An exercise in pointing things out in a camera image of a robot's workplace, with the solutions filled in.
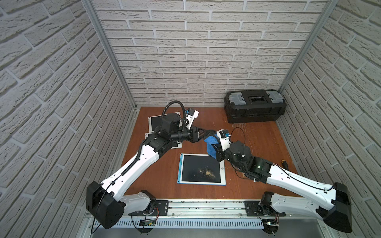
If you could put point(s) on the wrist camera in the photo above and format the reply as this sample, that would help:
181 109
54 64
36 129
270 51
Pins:
191 115
224 138

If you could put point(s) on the large white drawing tablet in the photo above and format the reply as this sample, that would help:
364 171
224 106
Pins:
178 145

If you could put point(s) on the aluminium corner post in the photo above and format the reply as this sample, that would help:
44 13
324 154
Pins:
97 24
320 23

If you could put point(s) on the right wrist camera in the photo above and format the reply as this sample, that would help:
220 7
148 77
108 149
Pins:
224 138

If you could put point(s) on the blue framed drawing tablet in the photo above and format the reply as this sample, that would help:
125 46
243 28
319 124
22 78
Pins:
201 169

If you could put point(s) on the left aluminium corner post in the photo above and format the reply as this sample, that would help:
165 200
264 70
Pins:
97 24

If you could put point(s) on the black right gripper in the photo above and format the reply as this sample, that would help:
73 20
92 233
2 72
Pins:
219 154

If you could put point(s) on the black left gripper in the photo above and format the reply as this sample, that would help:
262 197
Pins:
194 134

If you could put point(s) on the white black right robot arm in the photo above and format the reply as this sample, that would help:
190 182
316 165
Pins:
327 202

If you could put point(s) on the blue microfiber cloth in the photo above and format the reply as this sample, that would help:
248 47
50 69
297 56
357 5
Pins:
212 143

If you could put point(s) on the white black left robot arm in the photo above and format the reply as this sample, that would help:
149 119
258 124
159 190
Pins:
104 201

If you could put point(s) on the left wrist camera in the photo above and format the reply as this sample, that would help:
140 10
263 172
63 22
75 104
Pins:
191 115

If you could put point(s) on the black plastic toolbox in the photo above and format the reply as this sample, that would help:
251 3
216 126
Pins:
251 106

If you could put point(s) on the small white drawing tablet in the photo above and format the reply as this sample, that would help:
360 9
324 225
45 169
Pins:
154 122

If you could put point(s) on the right aluminium corner post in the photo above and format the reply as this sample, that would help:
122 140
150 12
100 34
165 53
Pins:
320 23

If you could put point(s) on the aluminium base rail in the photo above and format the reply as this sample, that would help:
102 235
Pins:
207 214

